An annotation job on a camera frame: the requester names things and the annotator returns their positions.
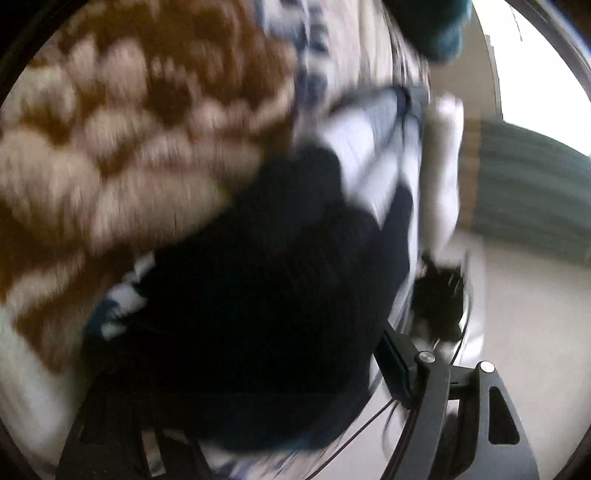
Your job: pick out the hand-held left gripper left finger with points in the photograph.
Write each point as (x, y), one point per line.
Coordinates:
(92, 445)

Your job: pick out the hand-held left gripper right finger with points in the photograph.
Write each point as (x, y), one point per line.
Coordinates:
(396, 369)

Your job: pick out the striped blue knit sweater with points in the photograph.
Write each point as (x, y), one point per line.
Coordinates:
(258, 286)

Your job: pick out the white folded garment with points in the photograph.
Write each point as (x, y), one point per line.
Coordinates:
(443, 175)

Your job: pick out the wide grey-green curtain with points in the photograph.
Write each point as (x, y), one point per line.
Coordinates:
(531, 198)

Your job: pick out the dark blue plush comforter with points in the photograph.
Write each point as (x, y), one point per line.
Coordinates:
(429, 27)

